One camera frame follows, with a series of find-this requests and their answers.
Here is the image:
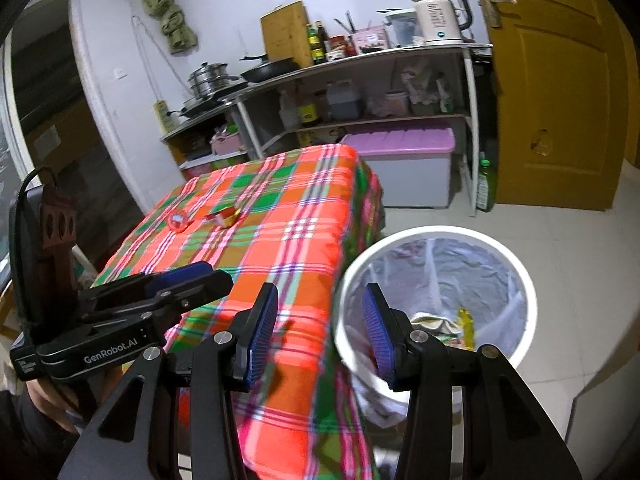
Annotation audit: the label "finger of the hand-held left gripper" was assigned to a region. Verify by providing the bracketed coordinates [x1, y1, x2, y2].
[80, 261, 213, 311]
[82, 270, 234, 333]

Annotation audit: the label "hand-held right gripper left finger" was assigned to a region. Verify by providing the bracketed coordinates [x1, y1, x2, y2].
[57, 282, 280, 480]

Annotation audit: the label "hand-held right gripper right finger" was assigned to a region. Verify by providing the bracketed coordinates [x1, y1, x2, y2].
[361, 282, 583, 480]

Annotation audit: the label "yellow snack wrapper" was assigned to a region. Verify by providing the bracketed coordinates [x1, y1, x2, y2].
[457, 309, 476, 351]

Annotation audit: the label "white round trash bin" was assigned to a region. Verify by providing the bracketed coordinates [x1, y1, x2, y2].
[332, 225, 539, 411]

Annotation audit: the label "person's left hand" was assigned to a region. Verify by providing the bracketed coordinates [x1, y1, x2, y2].
[27, 379, 88, 433]

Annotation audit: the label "small gold red box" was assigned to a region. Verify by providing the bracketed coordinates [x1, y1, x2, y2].
[205, 205, 242, 228]

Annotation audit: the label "clear plastic bin liner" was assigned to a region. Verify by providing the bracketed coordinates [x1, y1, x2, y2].
[345, 240, 526, 408]

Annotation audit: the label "plaid orange green tablecloth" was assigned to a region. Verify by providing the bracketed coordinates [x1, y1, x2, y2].
[90, 144, 388, 480]

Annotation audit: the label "pink plastic basket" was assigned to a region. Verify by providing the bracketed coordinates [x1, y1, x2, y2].
[210, 130, 243, 156]

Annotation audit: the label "storage box with purple lid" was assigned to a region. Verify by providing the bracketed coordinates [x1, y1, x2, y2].
[339, 126, 457, 209]

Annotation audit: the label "black induction cooker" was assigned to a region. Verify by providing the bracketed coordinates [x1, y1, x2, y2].
[177, 100, 226, 118]

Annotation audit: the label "green plastic bottle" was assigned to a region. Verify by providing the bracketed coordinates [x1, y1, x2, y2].
[475, 152, 498, 212]

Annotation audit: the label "white plastic bottle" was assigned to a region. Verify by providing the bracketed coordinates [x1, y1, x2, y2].
[277, 90, 301, 131]

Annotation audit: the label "stainless steel pot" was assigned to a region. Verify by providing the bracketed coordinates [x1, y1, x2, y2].
[187, 61, 241, 100]

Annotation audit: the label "yellow label oil bottle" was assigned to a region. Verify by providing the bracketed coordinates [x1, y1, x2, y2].
[298, 91, 321, 128]

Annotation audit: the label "white shelf unit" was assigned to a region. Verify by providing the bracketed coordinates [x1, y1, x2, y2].
[160, 42, 493, 218]

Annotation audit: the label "black frying pan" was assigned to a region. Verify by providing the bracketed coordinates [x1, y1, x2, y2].
[239, 53, 301, 84]

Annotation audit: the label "blue plastic jug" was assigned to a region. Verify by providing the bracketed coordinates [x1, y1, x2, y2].
[325, 80, 363, 121]

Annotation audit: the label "white cabinet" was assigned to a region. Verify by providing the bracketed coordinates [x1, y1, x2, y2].
[570, 345, 640, 480]

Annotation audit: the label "crumpled plastic bags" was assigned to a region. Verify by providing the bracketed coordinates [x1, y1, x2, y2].
[400, 70, 456, 116]

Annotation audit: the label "green hanging cloth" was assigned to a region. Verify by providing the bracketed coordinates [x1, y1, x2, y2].
[135, 0, 198, 55]

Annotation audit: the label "green glass sauce bottle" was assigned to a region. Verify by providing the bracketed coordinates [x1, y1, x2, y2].
[306, 22, 321, 66]

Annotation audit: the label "wooden cutting board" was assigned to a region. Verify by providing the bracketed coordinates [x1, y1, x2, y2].
[260, 1, 315, 68]

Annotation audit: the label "dark glass sauce bottle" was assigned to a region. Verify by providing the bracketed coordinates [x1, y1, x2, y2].
[316, 20, 331, 63]

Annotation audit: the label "pink utensil holder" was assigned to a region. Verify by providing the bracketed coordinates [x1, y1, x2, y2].
[347, 25, 391, 55]

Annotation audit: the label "clear plastic pitcher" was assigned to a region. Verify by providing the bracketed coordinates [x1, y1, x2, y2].
[385, 8, 418, 48]

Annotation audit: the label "yellow wooden door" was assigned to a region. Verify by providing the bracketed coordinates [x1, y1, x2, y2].
[465, 0, 633, 212]

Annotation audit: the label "white electric kettle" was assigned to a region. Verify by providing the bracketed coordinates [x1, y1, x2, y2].
[407, 0, 473, 46]

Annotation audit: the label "metal door handle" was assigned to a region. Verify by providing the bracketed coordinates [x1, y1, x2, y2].
[477, 0, 518, 28]

